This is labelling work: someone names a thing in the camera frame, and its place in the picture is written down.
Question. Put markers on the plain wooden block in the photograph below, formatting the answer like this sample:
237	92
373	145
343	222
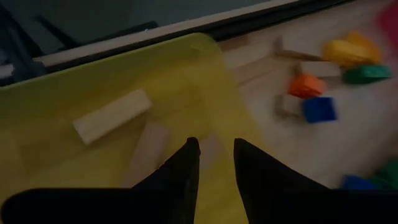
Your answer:
320	68
149	152
112	116
287	105
298	56

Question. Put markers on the yellow plastic brick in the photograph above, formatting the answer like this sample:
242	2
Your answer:
351	49

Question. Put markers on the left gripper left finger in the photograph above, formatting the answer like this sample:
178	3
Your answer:
109	205

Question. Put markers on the yellow translucent plastic bin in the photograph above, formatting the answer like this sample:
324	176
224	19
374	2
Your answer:
62	93

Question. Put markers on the small orange plastic brick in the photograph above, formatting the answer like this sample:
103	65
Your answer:
306	86

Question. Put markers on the green plastic brick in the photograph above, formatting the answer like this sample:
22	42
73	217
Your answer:
367	74
388	175

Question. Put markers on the small blue plastic brick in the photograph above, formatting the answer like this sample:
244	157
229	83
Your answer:
357	183
320	109

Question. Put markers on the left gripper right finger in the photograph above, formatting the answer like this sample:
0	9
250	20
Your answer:
295	202

